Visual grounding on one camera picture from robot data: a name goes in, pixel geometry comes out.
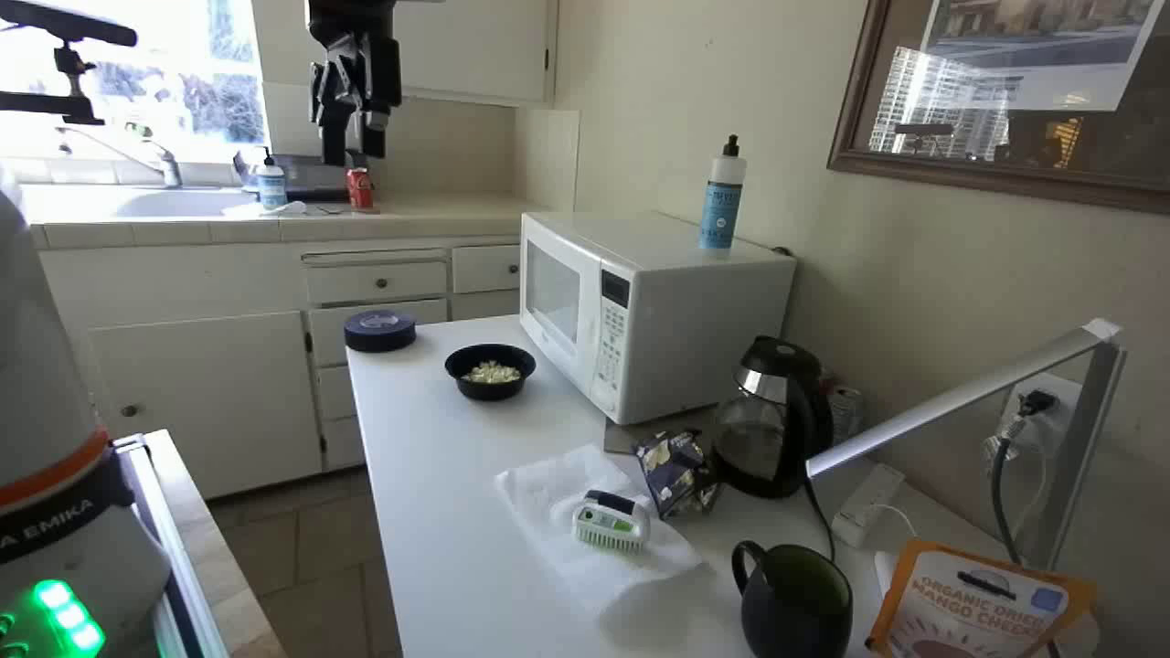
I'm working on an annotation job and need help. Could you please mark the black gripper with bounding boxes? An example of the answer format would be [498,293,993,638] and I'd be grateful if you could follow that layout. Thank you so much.
[306,0,401,164]

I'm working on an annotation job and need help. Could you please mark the black snack packet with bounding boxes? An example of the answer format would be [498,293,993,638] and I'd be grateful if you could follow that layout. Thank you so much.
[638,429,720,517]

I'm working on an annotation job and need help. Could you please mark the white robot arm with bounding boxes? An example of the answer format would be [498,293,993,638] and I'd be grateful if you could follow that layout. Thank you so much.
[0,172,293,658]

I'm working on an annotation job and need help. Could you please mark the orange white food packet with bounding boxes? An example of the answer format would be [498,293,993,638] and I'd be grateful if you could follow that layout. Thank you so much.
[866,543,1095,658]

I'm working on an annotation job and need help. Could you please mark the blue soap dispenser bottle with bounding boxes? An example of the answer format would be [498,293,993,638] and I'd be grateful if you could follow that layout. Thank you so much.
[255,153,289,207]

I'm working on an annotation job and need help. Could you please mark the chrome sink faucet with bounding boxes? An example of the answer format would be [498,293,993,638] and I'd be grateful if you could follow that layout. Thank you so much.
[58,125,183,189]

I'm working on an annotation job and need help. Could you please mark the round dark blue lid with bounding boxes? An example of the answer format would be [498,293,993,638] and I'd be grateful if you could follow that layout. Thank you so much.
[345,311,417,356]

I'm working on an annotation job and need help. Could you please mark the white kitchen base cabinets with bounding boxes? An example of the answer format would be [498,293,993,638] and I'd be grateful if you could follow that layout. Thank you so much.
[46,237,521,499]

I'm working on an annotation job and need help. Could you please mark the black bowl of popcorn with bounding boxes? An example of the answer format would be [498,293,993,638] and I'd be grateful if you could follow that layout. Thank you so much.
[447,344,538,401]

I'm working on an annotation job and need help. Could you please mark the white microwave oven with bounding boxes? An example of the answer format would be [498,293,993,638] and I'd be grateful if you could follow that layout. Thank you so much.
[521,212,796,423]

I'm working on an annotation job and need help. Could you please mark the blue white spray bottle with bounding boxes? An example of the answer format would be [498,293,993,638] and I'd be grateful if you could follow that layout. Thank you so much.
[699,136,748,248]

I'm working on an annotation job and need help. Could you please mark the white cloth napkin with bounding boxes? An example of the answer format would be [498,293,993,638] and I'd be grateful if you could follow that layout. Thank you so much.
[495,446,702,618]

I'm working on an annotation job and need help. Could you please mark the small white green timer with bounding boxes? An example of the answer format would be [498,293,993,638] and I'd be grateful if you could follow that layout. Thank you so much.
[576,490,651,545]

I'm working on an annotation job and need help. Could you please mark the black glass electric kettle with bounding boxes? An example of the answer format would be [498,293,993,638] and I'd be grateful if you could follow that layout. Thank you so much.
[713,338,834,499]

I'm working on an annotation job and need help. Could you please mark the dark green mug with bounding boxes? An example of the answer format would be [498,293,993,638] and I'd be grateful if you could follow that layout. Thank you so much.
[733,543,854,658]

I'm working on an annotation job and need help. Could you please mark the white upper wall cabinet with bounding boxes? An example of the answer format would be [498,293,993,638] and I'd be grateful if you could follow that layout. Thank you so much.
[390,0,555,106]

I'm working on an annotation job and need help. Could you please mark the black camera tripod arm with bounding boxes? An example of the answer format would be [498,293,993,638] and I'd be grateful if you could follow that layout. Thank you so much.
[0,0,138,125]

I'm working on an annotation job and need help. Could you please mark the framed picture on wall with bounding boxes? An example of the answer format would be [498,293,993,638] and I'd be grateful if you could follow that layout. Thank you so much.
[828,0,1170,216]

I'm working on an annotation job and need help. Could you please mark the black power cable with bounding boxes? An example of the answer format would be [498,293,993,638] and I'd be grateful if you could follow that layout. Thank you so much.
[989,388,1060,571]

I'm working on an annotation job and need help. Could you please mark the white wall power outlet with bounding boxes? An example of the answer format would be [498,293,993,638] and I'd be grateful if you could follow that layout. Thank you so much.
[984,373,1080,461]

